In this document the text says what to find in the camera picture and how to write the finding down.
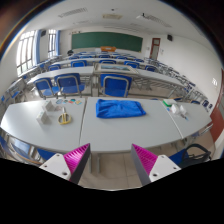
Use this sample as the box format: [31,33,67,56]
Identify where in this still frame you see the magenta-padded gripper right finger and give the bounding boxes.
[130,143,182,187]

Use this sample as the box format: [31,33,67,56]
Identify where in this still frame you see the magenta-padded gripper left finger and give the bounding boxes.
[39,143,92,185]

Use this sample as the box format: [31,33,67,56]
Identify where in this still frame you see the blue towel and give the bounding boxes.
[95,98,147,119]

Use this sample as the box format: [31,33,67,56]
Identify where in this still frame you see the small white box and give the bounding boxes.
[35,110,51,125]
[42,99,55,112]

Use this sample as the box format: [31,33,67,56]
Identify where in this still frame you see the green and white box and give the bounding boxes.
[162,98,178,108]

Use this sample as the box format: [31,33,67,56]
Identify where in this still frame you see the red-brown door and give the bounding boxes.
[209,68,224,144]

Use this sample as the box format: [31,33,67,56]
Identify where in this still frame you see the long grey classroom desk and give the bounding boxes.
[27,65,95,98]
[94,63,198,99]

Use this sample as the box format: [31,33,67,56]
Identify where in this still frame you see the group of blue classroom chairs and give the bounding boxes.
[0,49,214,111]

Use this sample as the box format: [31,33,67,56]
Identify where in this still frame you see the framed picture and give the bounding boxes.
[99,63,136,74]

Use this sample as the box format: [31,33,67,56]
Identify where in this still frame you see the brown door with window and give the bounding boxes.
[149,37,162,61]

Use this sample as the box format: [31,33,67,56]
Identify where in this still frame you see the large white-framed window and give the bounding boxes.
[15,30,37,76]

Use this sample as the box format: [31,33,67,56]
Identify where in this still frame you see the blue curtain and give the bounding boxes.
[35,29,42,64]
[55,29,62,56]

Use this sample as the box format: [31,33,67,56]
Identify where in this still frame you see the narrow white-framed window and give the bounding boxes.
[47,29,58,60]

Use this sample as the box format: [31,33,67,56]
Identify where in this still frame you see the orange lectern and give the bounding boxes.
[100,45,118,53]

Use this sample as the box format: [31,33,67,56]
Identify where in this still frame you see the green blackboard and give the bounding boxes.
[71,31,144,53]

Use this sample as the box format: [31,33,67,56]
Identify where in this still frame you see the ceiling projector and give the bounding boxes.
[135,12,149,20]

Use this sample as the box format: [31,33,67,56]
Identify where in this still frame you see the group of ceiling light panels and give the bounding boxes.
[58,7,173,33]

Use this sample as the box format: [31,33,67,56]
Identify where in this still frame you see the ceiling air conditioner vent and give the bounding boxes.
[101,13,124,21]

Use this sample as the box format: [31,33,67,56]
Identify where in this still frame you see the blue chair with dark frame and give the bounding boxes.
[168,143,213,169]

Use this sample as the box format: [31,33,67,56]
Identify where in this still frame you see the blue chair with grey frame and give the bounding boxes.
[98,73,133,98]
[33,77,60,100]
[0,133,58,166]
[54,73,86,98]

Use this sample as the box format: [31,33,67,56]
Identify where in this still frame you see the yellow-handled scissors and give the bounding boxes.
[58,106,73,126]

